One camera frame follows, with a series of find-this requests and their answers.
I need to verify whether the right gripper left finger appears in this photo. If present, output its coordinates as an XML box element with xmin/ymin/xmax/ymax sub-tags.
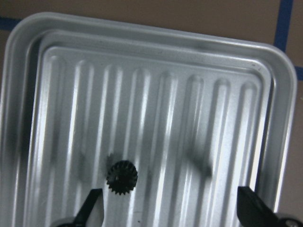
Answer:
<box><xmin>53</xmin><ymin>188</ymin><xmax>104</xmax><ymax>227</ymax></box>

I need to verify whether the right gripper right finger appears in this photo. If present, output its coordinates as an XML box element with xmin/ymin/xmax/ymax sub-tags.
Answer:
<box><xmin>237</xmin><ymin>186</ymin><xmax>303</xmax><ymax>227</ymax></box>

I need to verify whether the black bearing gear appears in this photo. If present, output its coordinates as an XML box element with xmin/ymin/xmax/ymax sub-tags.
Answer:
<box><xmin>106</xmin><ymin>160</ymin><xmax>138</xmax><ymax>195</ymax></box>

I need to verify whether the silver ribbed metal tray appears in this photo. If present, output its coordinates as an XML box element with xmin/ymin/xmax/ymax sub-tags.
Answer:
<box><xmin>0</xmin><ymin>13</ymin><xmax>297</xmax><ymax>227</ymax></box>

